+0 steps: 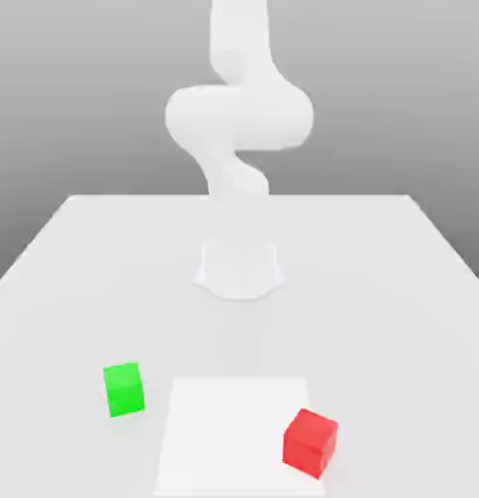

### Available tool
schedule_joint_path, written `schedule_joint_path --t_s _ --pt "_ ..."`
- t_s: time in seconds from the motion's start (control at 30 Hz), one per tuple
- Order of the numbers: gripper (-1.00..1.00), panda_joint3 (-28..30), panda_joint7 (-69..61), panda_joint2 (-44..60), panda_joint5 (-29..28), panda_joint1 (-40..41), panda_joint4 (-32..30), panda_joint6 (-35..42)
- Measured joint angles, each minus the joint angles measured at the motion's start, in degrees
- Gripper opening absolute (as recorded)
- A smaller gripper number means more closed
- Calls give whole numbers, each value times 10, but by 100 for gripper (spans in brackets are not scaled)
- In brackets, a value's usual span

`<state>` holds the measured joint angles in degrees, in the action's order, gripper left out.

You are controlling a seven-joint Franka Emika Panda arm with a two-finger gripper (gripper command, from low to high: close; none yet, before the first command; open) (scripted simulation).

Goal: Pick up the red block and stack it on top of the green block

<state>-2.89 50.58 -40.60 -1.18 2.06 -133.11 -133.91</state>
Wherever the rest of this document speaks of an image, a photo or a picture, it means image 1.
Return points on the small green cube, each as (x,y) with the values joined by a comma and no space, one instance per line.
(124,390)

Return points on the small red cube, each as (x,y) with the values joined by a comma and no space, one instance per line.
(309,443)

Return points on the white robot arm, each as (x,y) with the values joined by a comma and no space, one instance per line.
(239,116)

